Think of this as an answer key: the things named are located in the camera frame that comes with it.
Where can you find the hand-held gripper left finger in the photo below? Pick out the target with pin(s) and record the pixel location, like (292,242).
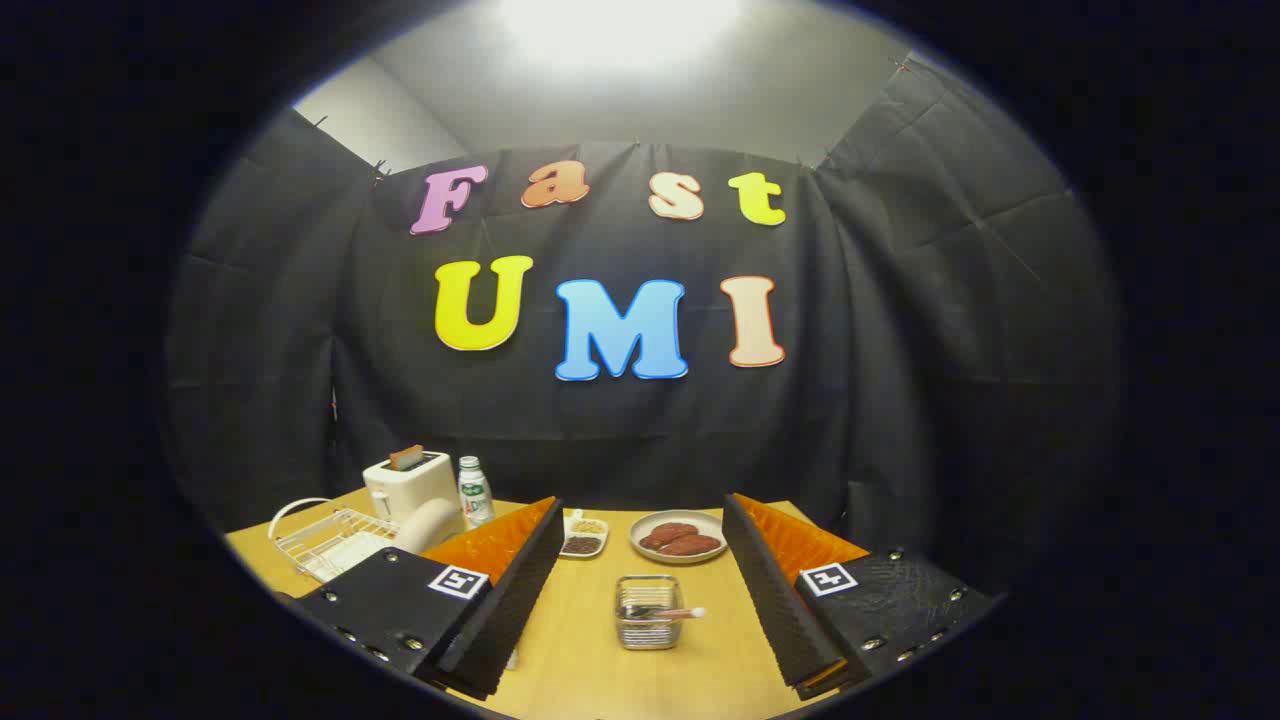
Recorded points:
(520,600)

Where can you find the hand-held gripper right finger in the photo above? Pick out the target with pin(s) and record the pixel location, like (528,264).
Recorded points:
(775,600)

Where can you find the cream plate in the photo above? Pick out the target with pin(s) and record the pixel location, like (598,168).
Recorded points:
(430,525)

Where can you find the white divided condiment dish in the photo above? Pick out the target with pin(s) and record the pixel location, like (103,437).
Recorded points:
(583,545)

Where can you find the grey plate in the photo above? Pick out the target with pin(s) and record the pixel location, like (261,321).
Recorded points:
(705,520)

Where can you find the red meat patty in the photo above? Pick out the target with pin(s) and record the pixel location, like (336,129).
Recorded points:
(695,546)
(665,532)

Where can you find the white drink bottle green label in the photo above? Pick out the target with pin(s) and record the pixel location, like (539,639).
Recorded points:
(475,495)

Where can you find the white toaster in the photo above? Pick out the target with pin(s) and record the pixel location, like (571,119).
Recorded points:
(420,482)

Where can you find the brown toast slice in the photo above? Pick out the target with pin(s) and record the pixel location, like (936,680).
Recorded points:
(406,458)

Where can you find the black backdrop cloth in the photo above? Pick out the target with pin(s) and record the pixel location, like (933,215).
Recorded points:
(900,400)

